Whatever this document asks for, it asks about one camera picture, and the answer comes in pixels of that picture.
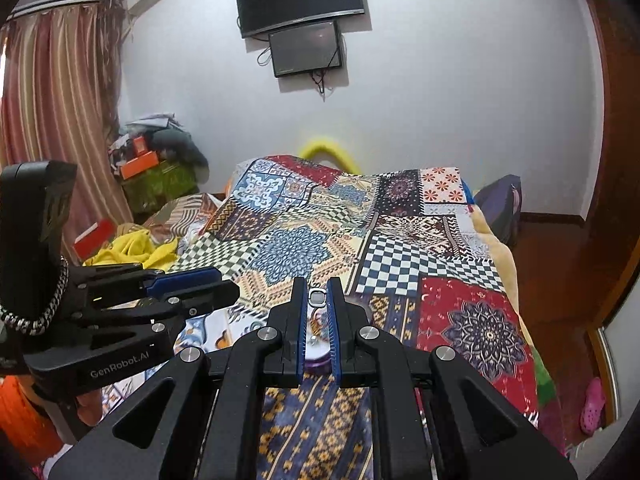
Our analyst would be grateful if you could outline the person's left forearm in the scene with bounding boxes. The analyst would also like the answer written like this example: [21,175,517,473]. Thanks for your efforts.
[0,375,64,462]

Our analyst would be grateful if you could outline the yellow green bed sheet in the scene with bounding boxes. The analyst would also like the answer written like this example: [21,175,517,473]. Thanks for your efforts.
[470,205,559,412]

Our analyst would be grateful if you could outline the braided wrist strap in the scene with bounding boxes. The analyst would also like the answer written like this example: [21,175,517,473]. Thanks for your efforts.
[0,256,69,337]

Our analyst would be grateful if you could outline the yellow curved cushion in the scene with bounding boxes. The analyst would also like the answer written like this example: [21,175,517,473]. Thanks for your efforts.
[299,136,362,174]

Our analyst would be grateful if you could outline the black hanging cable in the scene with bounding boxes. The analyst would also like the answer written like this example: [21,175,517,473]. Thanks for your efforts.
[309,70,334,102]

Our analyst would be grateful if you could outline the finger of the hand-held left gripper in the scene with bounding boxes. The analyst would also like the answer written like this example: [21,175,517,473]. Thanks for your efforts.
[79,280,241,332]
[67,262,223,311]

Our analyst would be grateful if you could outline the purple heart-shaped tin box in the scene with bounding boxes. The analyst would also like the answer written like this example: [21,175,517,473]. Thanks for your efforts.
[304,310,335,372]

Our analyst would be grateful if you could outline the striped quilt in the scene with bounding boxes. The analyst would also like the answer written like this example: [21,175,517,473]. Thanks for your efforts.
[142,192,234,252]

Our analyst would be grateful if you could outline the white curtain rail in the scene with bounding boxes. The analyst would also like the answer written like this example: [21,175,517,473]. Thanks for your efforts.
[10,0,104,17]

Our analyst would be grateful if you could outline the green cloth-covered cabinet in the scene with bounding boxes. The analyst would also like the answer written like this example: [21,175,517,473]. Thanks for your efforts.
[120,162,199,214]

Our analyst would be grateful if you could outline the brown wooden door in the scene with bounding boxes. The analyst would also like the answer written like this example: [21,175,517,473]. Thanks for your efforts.
[580,0,640,343]

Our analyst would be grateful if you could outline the red box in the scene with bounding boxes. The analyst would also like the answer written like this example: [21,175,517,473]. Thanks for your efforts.
[74,218,114,262]

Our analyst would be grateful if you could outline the pink slipper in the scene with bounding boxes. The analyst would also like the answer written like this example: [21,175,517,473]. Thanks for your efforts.
[580,377,607,434]

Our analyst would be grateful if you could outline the patchwork patterned blanket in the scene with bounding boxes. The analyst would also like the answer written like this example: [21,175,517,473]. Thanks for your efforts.
[100,155,543,480]

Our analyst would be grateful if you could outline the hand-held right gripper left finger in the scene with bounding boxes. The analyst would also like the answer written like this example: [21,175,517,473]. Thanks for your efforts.
[47,276,308,480]

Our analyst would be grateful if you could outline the small black wall monitor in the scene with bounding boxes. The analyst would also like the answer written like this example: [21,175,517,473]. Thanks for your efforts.
[268,20,345,79]

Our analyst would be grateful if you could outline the purple bag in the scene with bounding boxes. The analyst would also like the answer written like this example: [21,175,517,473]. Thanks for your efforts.
[472,174,523,252]

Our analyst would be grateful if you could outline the pile of clothes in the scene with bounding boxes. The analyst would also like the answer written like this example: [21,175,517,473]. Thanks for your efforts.
[107,112,209,182]

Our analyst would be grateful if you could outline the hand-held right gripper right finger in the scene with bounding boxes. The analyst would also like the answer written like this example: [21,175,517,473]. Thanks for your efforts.
[326,276,581,480]

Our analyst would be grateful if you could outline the yellow cloth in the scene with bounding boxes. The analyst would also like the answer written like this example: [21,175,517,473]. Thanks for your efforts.
[82,230,181,272]

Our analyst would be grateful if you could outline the orange box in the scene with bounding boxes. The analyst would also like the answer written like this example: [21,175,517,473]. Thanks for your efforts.
[120,152,162,181]

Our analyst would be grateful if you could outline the striped brown curtain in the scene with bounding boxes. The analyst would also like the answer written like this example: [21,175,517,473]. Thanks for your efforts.
[0,0,134,267]

